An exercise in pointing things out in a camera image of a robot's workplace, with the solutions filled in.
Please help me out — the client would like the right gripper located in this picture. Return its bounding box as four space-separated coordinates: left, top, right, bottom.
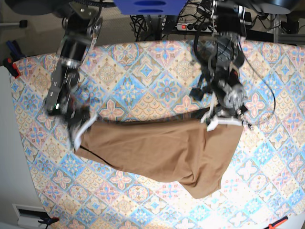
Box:
58 106 90 148

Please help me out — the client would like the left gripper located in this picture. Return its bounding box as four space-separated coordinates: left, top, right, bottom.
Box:
189 81 254 130

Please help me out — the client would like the brown t-shirt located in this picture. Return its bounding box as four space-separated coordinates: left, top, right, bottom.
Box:
74 119 244 199

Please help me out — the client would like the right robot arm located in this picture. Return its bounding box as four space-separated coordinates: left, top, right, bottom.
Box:
44 0 102 150

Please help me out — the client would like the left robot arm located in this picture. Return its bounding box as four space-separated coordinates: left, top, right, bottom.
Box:
190 0 253 131

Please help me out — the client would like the white power strip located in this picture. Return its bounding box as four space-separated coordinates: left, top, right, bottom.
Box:
176 22 213 32

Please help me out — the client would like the blue black clamp bottom left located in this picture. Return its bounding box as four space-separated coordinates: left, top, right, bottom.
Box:
38 217 60 226

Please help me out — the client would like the white floor vent box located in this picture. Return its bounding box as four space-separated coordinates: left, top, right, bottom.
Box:
12 204 50 229

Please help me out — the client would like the patterned tablecloth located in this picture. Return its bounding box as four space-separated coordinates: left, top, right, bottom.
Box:
9 41 305 229

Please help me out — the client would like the red black clamp left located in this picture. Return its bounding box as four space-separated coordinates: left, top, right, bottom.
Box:
2 58 20 78

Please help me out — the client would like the blue clamp upper left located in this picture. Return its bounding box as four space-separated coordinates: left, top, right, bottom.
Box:
6 40 26 61

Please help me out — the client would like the orange clamp bottom right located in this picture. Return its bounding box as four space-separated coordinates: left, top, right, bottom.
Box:
266 216 288 229

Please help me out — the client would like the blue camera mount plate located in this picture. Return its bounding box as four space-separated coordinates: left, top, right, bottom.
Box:
113 0 187 16

